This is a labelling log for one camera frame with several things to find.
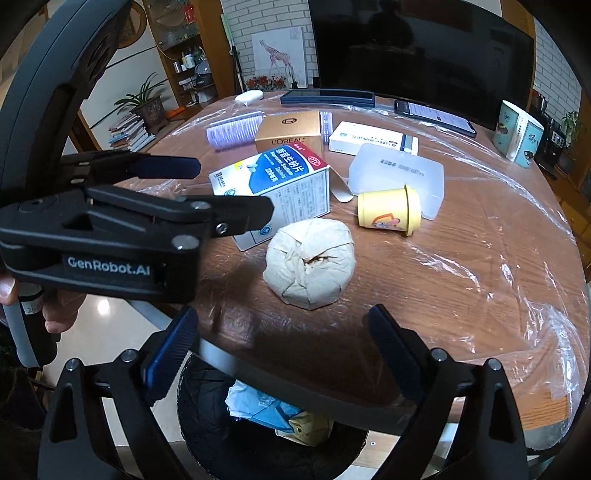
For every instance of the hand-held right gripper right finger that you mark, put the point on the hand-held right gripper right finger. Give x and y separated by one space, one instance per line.
393 351

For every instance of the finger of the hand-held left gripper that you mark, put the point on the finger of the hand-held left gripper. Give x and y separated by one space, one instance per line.
244 213
171 166

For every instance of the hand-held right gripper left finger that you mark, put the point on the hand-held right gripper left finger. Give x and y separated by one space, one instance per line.
170 353

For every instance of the blue white medicine box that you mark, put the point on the blue white medicine box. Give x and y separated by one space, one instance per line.
286 184

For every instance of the purple hair roller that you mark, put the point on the purple hair roller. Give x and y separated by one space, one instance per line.
233 130

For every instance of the beige paper-wrapped bundle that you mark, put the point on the beige paper-wrapped bundle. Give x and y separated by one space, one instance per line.
309 263

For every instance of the black trash bin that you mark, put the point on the black trash bin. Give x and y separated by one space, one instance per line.
217 443

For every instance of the person's left hand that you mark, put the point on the person's left hand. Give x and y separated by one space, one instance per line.
62 316

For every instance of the stack of books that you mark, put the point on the stack of books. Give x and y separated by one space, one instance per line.
131 134

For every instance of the small orange object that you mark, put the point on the small orange object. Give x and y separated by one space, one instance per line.
175 111

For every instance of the potted plant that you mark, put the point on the potted plant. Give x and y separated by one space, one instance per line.
152 110

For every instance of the gold cosmetic box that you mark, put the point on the gold cosmetic box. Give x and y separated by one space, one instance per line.
286 127

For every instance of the metal spoon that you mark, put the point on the metal spoon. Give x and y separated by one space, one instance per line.
342 194

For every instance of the white earbuds case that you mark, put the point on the white earbuds case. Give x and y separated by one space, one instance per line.
249 97

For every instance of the yellow packet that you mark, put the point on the yellow packet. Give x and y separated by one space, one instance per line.
309 427

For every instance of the wooden display cabinet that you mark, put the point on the wooden display cabinet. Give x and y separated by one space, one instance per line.
221 60

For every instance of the red floral picture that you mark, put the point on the red floral picture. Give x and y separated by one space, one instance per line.
268 83

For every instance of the yellow plastic cup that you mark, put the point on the yellow plastic cup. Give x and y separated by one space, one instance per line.
388 210

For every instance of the phone in blue case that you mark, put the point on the phone in blue case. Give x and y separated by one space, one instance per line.
328 96

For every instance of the giraffe picture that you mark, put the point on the giraffe picture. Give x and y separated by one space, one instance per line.
277 55

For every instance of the translucent plastic box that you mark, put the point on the translucent plastic box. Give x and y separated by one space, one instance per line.
397 170

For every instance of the black smartphone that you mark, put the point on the black smartphone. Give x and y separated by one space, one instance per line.
434 115

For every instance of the black television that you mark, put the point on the black television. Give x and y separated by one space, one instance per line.
415 46

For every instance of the teal patterned mug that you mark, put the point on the teal patterned mug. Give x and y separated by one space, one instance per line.
515 134

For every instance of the black appliance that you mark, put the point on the black appliance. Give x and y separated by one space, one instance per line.
549 147

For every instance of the small green plant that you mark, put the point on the small green plant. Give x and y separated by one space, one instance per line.
570 127

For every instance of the oval framed wall picture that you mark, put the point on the oval framed wall picture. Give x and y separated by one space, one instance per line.
134 21

